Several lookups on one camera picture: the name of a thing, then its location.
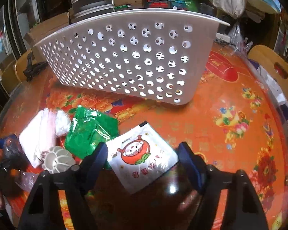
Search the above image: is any dark knitted item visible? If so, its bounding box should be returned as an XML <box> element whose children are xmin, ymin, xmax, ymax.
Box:
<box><xmin>0</xmin><ymin>134</ymin><xmax>27</xmax><ymax>170</ymax></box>

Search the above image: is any white ribbed round object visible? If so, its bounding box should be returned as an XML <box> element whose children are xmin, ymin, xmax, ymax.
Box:
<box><xmin>42</xmin><ymin>146</ymin><xmax>76</xmax><ymax>174</ymax></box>

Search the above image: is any green foil packet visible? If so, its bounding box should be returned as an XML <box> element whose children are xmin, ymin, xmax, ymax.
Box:
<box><xmin>64</xmin><ymin>106</ymin><xmax>119</xmax><ymax>159</ymax></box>

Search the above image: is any white cartoon snack packet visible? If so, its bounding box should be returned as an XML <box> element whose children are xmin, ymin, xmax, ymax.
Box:
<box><xmin>106</xmin><ymin>122</ymin><xmax>178</xmax><ymax>194</ymax></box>

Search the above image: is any red floral tablecloth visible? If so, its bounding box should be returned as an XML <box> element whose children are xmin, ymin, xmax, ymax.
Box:
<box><xmin>0</xmin><ymin>44</ymin><xmax>288</xmax><ymax>229</ymax></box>

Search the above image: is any black phone clamp stand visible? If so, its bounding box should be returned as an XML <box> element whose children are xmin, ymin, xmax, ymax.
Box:
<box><xmin>23</xmin><ymin>53</ymin><xmax>48</xmax><ymax>81</ymax></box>

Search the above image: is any wooden chair left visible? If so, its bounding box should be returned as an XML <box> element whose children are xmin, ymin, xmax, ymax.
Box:
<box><xmin>14</xmin><ymin>50</ymin><xmax>32</xmax><ymax>83</ymax></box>

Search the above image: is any wooden chair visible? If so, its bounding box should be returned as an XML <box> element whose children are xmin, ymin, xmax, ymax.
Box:
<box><xmin>248</xmin><ymin>45</ymin><xmax>288</xmax><ymax>101</ymax></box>
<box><xmin>14</xmin><ymin>50</ymin><xmax>32</xmax><ymax>83</ymax></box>

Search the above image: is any wooden chair right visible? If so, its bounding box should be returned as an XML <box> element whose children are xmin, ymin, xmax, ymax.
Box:
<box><xmin>248</xmin><ymin>45</ymin><xmax>288</xmax><ymax>101</ymax></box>

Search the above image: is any brown cardboard box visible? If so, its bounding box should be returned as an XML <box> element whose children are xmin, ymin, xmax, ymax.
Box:
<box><xmin>24</xmin><ymin>12</ymin><xmax>69</xmax><ymax>63</ymax></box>

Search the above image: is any white perforated plastic basket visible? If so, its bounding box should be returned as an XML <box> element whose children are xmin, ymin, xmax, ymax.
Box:
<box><xmin>36</xmin><ymin>8</ymin><xmax>223</xmax><ymax>105</ymax></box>

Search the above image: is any red lidded pickle jar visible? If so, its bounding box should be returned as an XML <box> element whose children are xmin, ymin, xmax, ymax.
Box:
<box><xmin>148</xmin><ymin>0</ymin><xmax>171</xmax><ymax>9</ymax></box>

